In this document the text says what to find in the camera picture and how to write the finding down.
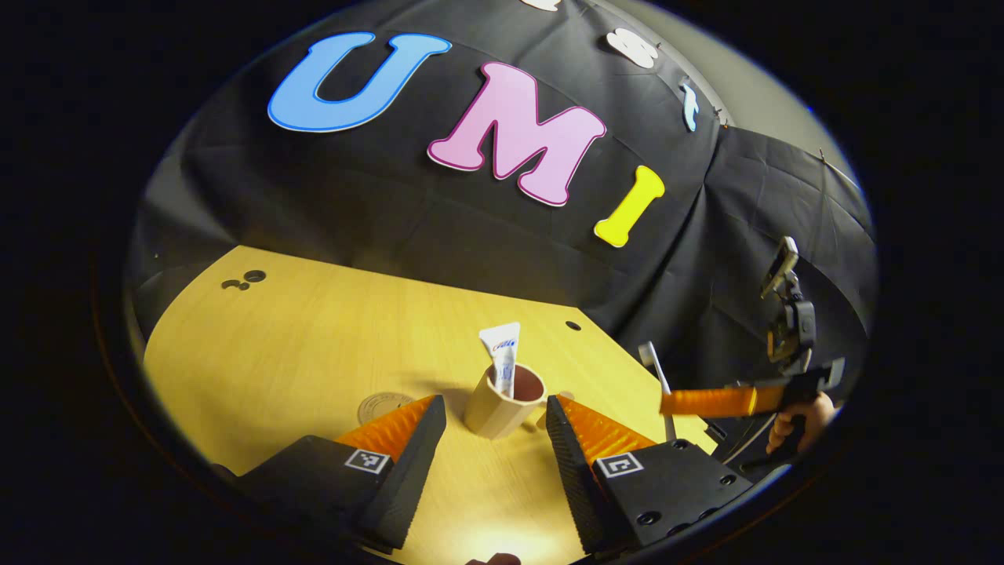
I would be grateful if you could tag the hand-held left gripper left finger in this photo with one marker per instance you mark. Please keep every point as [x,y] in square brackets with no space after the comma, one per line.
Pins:
[416,471]

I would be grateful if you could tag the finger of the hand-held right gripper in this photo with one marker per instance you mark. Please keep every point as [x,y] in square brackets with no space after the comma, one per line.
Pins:
[706,402]

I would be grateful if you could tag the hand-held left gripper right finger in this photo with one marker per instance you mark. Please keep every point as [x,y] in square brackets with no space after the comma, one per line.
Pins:
[580,479]

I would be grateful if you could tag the light blue toothbrush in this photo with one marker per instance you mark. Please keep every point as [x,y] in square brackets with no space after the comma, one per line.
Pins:
[652,359]

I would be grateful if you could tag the round cork coaster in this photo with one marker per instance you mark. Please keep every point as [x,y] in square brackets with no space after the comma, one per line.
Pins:
[380,406]

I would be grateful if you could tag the beige cup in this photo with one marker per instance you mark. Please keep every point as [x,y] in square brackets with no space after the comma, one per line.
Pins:
[494,416]

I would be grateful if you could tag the white toothpaste tube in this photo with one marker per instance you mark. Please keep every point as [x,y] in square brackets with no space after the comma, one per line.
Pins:
[502,345]

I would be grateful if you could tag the wooden desktop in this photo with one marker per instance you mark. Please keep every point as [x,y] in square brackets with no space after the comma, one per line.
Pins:
[314,353]

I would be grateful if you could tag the black backdrop cloth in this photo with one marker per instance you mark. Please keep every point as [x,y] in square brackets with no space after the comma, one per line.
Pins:
[392,204]

